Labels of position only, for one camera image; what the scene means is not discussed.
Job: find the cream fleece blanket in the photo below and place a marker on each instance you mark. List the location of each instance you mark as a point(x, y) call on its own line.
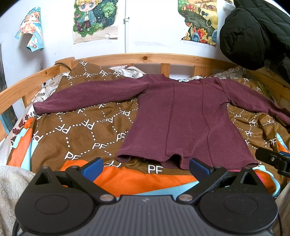
point(14, 180)

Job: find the green packet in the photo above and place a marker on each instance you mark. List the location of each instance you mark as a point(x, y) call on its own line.
point(266, 92)

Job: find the orange and blue blanket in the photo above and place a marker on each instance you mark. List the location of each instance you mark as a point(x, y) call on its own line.
point(115, 179)

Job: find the black puffer jacket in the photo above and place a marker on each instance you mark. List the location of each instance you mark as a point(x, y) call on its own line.
point(256, 33)

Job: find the anime girl poster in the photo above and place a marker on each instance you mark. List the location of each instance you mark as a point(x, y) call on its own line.
point(94, 20)

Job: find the brown PF patterned blanket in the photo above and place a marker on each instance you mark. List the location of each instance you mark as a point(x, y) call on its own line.
point(79, 136)

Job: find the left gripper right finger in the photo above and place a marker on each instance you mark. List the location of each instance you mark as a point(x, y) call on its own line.
point(209, 178)

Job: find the small curled anime poster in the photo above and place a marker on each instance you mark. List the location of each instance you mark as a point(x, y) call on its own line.
point(31, 25)

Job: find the maroon long-sleeve top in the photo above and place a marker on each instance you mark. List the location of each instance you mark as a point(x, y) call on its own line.
point(176, 121)

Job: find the colourful landscape poster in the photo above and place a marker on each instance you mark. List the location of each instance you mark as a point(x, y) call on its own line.
point(201, 18)

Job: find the wooden bed frame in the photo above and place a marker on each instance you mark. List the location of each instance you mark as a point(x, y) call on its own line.
point(201, 66)

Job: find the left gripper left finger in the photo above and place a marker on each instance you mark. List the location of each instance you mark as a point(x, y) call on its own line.
point(83, 179)

